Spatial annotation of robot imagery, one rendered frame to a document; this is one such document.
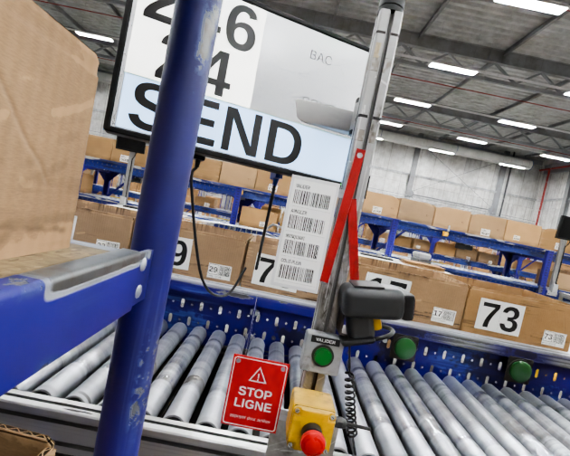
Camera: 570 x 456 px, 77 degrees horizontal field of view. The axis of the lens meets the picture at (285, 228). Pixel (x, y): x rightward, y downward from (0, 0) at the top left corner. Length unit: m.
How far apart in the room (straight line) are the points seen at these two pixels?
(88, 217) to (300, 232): 0.92
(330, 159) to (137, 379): 0.59
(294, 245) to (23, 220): 0.49
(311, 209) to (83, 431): 0.57
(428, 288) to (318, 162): 0.75
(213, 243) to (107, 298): 1.08
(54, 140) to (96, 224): 1.20
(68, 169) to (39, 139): 0.03
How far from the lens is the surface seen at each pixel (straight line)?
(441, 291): 1.37
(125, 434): 0.27
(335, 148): 0.76
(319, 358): 0.65
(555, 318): 1.59
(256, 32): 0.76
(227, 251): 1.25
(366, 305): 0.60
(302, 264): 0.63
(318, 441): 0.63
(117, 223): 1.35
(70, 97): 0.20
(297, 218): 0.62
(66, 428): 0.84
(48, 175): 0.19
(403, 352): 1.30
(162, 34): 0.72
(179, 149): 0.23
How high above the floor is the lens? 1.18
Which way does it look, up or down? 3 degrees down
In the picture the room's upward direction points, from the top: 11 degrees clockwise
